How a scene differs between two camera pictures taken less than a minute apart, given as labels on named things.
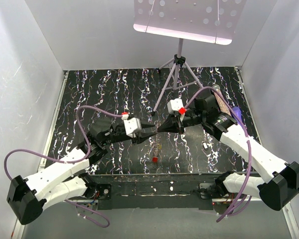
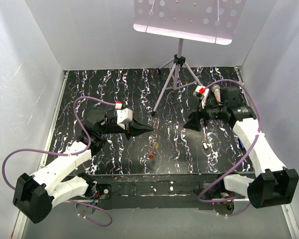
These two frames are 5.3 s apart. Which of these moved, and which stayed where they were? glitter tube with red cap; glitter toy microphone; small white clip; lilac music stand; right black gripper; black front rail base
Moved: glitter tube with red cap; right black gripper
Stayed: small white clip; black front rail base; lilac music stand; glitter toy microphone
